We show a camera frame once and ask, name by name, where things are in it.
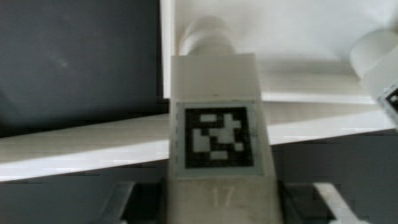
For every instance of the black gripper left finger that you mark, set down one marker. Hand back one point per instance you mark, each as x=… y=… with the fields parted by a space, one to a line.
x=135 y=204

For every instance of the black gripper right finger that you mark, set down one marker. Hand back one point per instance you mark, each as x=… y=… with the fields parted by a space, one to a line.
x=314 y=204

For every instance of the white table leg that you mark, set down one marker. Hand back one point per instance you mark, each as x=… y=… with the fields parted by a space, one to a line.
x=223 y=182
x=374 y=61

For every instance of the white square tabletop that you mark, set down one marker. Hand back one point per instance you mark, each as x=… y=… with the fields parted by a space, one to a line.
x=300 y=34

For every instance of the white U-shaped obstacle fence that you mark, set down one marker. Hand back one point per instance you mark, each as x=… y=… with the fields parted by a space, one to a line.
x=131 y=141

